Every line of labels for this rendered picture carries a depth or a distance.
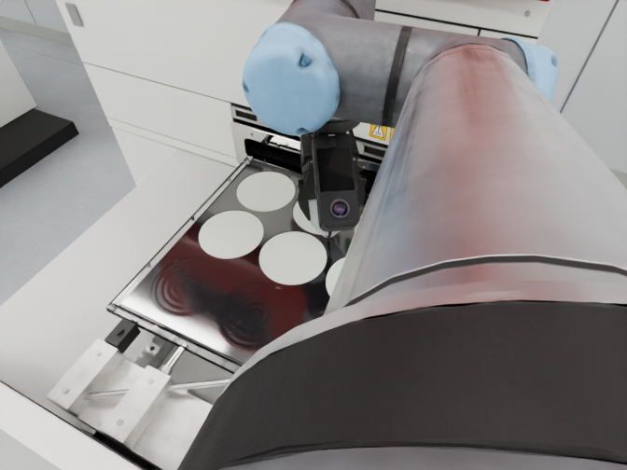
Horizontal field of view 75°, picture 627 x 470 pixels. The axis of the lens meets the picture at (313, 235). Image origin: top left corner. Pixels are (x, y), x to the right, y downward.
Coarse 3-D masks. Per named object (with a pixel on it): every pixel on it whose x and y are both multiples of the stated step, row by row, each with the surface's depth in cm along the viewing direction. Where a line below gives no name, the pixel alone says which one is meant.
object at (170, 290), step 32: (256, 160) 75; (224, 192) 70; (288, 224) 65; (192, 256) 61; (256, 256) 61; (160, 288) 57; (192, 288) 57; (224, 288) 57; (256, 288) 57; (288, 288) 57; (320, 288) 57; (160, 320) 54; (192, 320) 54; (224, 320) 54; (256, 320) 54; (288, 320) 54; (224, 352) 51
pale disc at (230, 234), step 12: (216, 216) 66; (228, 216) 66; (240, 216) 66; (252, 216) 66; (204, 228) 64; (216, 228) 64; (228, 228) 64; (240, 228) 64; (252, 228) 64; (204, 240) 63; (216, 240) 63; (228, 240) 63; (240, 240) 63; (252, 240) 63; (216, 252) 61; (228, 252) 61; (240, 252) 61
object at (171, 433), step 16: (128, 368) 51; (144, 368) 51; (112, 384) 50; (128, 384) 50; (96, 400) 49; (112, 400) 49; (176, 400) 49; (192, 400) 49; (80, 416) 48; (96, 416) 48; (160, 416) 48; (176, 416) 48; (192, 416) 48; (144, 432) 46; (160, 432) 46; (176, 432) 46; (192, 432) 46; (144, 448) 45; (160, 448) 45; (176, 448) 45; (160, 464) 44; (176, 464) 44
